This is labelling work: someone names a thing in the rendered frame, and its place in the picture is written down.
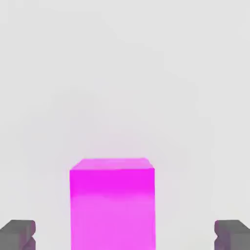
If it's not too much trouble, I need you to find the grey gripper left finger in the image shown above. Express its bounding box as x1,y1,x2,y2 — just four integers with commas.
0,219,37,250

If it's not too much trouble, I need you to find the small magenta cube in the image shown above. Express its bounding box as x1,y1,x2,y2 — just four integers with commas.
69,157,156,250

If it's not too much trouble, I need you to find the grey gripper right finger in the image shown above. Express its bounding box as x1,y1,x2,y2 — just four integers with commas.
214,219,250,250

